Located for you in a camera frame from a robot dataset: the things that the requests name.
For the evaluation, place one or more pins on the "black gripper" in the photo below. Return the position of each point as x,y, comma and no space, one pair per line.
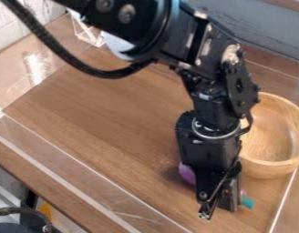
213,159

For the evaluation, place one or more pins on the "purple toy eggplant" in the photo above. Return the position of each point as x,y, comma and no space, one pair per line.
190,178

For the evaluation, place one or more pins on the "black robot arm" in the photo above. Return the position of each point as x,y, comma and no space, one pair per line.
165,31

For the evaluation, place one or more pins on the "brown wooden bowl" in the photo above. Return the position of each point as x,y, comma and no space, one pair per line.
270,152

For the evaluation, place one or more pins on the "clear acrylic front wall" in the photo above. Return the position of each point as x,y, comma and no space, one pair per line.
90,198

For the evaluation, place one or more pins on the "black clamp with cable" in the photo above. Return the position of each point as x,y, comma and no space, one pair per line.
34,221

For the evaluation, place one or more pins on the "clear acrylic corner bracket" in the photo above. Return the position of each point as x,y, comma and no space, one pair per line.
84,32

